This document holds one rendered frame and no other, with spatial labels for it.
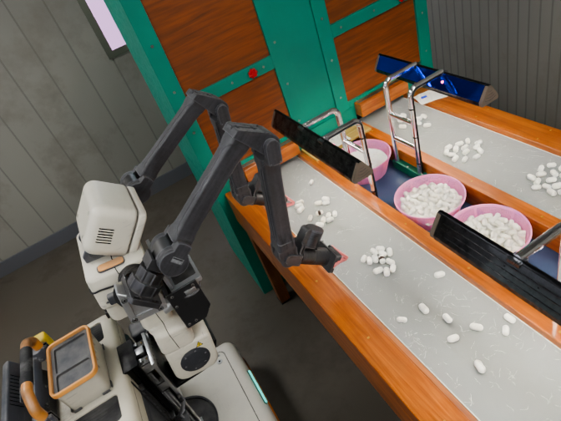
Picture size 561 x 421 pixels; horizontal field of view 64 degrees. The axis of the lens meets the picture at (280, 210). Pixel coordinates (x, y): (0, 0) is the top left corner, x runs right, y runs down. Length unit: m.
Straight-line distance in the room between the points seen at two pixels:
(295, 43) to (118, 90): 1.94
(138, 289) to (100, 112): 2.71
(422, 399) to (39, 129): 3.22
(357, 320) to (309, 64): 1.24
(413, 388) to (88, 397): 0.98
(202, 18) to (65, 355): 1.34
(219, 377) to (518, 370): 1.24
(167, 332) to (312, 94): 1.31
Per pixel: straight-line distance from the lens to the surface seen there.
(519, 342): 1.45
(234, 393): 2.07
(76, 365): 1.65
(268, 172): 1.19
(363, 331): 1.46
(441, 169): 1.98
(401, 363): 1.38
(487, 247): 1.17
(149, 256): 1.21
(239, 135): 1.10
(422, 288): 1.56
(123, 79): 3.77
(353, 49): 2.34
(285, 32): 2.13
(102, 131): 3.85
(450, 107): 2.38
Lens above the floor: 1.95
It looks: 37 degrees down
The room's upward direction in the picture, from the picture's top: 22 degrees counter-clockwise
